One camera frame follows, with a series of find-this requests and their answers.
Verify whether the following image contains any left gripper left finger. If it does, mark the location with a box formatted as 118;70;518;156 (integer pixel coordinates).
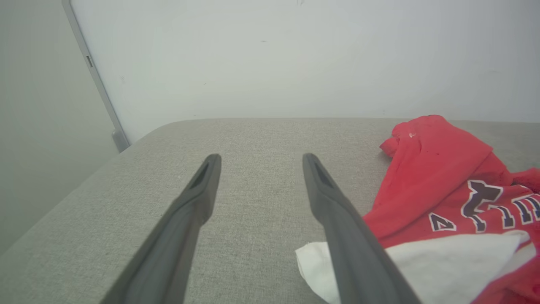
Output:
100;153;222;304

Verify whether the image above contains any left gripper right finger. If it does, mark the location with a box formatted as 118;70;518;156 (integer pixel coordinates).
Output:
302;152;422;304

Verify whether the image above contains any red white basketball jersey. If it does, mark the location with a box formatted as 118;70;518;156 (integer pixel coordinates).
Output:
295;114;540;304

